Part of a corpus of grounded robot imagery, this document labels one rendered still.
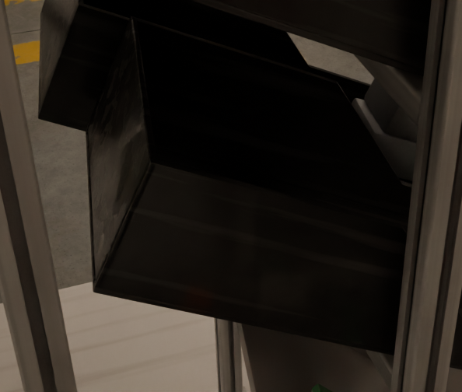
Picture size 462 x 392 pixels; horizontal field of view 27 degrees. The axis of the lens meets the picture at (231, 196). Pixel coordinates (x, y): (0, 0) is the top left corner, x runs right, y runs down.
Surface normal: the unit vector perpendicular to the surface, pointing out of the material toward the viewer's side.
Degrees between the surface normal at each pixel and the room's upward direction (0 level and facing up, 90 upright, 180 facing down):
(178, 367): 0
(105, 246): 65
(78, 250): 0
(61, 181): 1
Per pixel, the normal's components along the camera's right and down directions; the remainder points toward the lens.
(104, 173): -0.91, -0.24
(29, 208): 0.31, 0.57
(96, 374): -0.03, -0.79
